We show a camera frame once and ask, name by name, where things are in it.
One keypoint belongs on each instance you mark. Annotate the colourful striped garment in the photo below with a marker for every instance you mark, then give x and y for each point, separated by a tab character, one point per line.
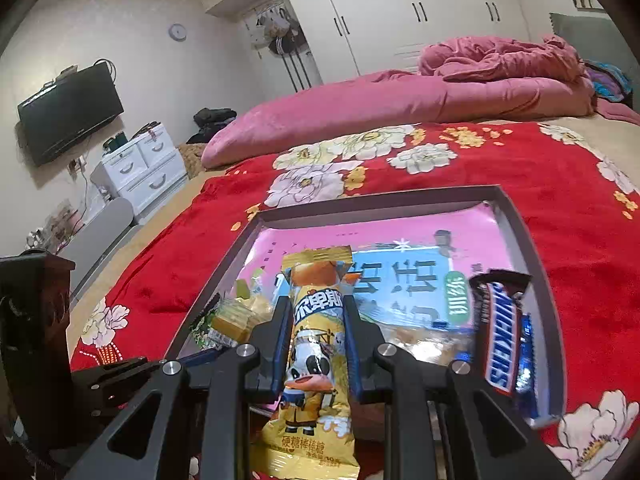
610	82

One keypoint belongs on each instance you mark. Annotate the hanging clothes on rack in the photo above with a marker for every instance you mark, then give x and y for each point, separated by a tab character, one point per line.
280	30

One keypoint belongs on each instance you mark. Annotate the pink folded quilt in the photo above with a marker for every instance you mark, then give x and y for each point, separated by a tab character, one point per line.
375	105

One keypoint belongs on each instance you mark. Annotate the grey padded headboard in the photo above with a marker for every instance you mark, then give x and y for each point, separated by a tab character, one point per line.
600	35

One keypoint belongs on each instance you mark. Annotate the pink crumpled blanket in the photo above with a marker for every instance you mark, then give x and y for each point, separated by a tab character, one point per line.
500	57

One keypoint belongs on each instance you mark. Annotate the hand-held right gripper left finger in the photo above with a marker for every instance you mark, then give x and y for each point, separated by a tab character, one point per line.
285	350

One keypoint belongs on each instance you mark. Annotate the dark clothes pile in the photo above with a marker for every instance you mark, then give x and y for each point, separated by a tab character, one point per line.
212	122

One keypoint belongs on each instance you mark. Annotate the round wall clock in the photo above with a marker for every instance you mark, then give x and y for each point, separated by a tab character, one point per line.
177	32

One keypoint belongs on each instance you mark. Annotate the brown fuzzy cushion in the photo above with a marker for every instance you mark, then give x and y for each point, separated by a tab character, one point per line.
192	160

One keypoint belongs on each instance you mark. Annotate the pink and blue book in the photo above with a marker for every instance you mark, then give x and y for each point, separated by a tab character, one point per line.
400	240

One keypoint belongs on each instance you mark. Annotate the white drawer chest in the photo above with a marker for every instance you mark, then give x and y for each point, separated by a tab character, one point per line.
145	175

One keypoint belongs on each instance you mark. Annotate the blue cookie packet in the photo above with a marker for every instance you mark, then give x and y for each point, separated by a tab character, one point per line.
527	360

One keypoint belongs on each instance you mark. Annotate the dark green snack packet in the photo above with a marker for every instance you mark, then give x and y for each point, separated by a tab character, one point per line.
202	330

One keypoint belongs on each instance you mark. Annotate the red floral blanket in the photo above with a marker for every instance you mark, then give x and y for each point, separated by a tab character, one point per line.
550	175

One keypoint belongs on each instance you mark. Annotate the white wardrobe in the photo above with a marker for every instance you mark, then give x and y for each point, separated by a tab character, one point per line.
400	5

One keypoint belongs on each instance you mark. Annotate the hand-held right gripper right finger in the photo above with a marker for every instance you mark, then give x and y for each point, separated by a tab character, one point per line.
354	355

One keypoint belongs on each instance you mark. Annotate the black wall television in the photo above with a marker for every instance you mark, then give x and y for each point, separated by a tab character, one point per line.
70	112

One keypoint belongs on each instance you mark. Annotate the brown chocolate bar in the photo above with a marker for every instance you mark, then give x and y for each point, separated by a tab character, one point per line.
500	335

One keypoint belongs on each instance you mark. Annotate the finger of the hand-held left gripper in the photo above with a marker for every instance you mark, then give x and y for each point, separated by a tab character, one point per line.
110	397
200	357

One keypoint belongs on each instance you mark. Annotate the yellow lollipop packet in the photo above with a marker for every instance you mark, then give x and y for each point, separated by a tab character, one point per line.
315	310

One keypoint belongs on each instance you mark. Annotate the grey shallow cardboard box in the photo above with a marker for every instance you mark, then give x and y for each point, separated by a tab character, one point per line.
530	260

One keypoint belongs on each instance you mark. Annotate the orange snack packet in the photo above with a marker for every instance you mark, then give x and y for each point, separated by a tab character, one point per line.
235	322

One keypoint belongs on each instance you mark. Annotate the clear popcorn snack bag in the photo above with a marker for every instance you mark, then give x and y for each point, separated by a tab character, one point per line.
425	345

